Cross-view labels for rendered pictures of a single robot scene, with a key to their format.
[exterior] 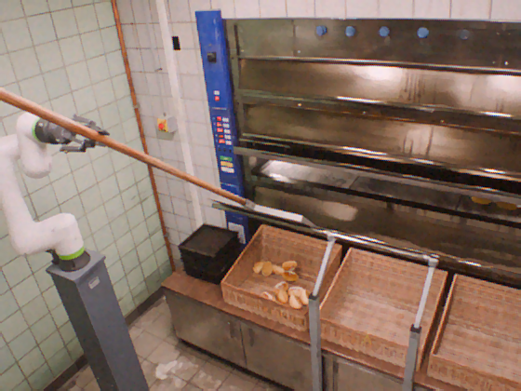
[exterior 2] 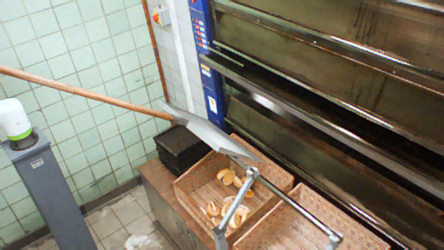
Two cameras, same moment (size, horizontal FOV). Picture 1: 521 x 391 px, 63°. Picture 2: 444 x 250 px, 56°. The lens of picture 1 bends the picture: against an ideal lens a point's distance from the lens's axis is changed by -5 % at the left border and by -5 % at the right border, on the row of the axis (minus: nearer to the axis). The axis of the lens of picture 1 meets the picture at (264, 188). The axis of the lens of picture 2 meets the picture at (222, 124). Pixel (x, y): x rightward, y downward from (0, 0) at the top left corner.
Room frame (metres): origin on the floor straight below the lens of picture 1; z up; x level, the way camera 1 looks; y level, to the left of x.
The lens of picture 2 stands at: (0.47, -0.79, 2.41)
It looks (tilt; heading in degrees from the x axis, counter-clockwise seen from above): 35 degrees down; 25
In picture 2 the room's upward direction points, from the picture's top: 9 degrees counter-clockwise
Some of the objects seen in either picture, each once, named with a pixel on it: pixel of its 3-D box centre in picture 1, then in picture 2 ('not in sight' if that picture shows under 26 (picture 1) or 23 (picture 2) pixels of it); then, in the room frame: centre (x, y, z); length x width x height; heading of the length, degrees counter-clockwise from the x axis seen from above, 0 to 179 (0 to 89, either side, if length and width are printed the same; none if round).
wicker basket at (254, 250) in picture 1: (282, 274); (231, 189); (2.05, -0.05, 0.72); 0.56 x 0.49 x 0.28; 55
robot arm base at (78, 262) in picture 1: (65, 254); (19, 133); (1.71, 0.97, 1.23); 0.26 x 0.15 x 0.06; 60
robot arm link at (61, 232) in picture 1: (62, 235); (9, 118); (1.68, 0.94, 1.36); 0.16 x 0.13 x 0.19; 117
